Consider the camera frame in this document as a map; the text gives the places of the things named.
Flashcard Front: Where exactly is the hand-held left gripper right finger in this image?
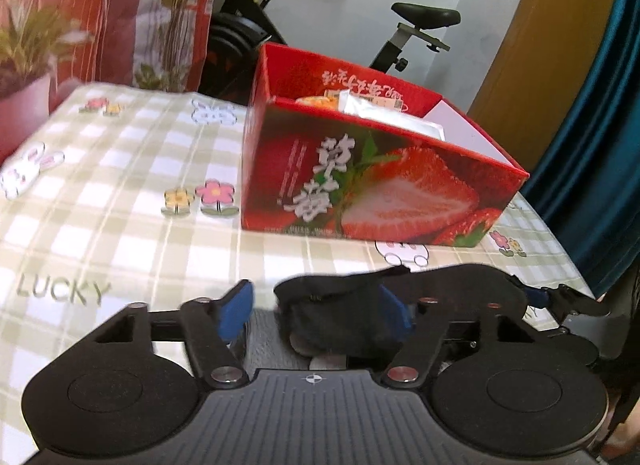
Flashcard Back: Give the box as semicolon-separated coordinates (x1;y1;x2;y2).
379;265;530;389

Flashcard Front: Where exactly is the blue curtain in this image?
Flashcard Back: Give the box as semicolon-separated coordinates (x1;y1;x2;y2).
520;0;640;297

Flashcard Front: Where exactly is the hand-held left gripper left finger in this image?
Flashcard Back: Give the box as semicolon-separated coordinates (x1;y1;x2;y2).
94;280;256;389

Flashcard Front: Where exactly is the black eye mask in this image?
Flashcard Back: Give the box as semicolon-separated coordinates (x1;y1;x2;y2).
273;266;417;359

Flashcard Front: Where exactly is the red strawberry print box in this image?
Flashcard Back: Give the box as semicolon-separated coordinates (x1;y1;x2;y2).
240;42;531;249

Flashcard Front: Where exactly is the checked tablecloth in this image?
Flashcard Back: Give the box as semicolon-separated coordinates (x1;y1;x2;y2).
0;82;597;396

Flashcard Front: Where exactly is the silver packet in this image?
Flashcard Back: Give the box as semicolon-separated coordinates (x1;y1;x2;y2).
337;90;447;142

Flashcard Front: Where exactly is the black exercise bike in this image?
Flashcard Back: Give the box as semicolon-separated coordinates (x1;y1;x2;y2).
207;0;462;106

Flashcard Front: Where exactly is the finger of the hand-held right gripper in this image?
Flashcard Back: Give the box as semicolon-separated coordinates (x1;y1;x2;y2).
509;275;609;319

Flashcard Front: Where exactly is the orange snack packet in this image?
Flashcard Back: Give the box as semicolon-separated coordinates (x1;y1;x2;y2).
294;93;342;110

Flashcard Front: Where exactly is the pink printed backdrop cloth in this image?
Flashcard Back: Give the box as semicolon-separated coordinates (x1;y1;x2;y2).
0;0;227;162

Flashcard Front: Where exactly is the wooden door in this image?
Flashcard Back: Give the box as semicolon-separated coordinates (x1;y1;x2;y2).
467;0;627;162

